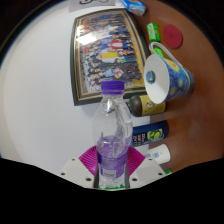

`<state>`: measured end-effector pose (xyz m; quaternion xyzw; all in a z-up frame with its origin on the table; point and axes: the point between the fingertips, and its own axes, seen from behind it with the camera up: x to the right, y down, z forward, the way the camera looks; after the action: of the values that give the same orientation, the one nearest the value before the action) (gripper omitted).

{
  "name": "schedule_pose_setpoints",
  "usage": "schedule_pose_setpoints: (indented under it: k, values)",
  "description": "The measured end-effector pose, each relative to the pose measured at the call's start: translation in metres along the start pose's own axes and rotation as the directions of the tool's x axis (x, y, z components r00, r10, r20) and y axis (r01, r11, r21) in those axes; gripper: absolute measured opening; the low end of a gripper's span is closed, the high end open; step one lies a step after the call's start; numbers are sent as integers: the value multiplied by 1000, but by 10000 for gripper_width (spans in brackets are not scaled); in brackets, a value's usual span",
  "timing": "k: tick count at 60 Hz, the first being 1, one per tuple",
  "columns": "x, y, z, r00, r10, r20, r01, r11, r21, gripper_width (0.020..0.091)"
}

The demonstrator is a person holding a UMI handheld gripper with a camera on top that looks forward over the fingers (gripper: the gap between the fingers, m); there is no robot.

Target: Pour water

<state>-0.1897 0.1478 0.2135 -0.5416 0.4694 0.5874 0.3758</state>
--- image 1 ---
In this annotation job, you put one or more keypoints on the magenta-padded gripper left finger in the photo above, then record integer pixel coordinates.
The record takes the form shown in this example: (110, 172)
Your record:
(75, 170)

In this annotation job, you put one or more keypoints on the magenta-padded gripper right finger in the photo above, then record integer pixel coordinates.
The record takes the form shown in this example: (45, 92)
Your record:
(148, 170)

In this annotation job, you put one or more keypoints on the clear bottle with purple cap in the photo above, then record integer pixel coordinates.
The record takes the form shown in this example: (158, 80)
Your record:
(112, 133)

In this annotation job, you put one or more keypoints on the white bottle with blue cap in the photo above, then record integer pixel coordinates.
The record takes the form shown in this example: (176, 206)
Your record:
(159, 154)

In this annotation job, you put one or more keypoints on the dark blue pump bottle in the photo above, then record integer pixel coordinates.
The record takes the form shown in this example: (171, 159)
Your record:
(151, 134)

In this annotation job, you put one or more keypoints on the brown pump bottle yellow label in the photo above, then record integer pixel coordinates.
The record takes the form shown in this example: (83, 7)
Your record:
(148, 105)

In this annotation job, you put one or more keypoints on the blue mug with yellow print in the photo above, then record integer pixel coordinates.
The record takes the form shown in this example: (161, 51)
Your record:
(166, 80)

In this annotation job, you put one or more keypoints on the small green pack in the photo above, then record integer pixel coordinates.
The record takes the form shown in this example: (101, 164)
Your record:
(153, 32)
(159, 52)

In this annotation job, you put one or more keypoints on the black-framed group picture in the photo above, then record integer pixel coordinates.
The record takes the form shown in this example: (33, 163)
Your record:
(103, 50)

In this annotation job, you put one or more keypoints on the flat round red coaster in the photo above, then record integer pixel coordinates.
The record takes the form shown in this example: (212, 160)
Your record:
(173, 36)

